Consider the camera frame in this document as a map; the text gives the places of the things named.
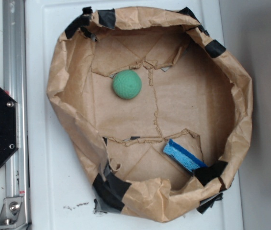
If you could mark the blue sponge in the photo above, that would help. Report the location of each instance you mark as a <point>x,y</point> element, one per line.
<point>183,157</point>

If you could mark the green dimpled ball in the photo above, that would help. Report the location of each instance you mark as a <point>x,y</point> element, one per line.
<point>127,84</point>

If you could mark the brown paper bag bin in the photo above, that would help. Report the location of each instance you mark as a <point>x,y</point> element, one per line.
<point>194,91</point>

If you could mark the aluminium extrusion rail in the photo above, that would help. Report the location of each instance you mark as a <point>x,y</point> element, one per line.
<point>14,69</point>

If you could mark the metal corner bracket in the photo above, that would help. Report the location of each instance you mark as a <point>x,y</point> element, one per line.
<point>13,215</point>

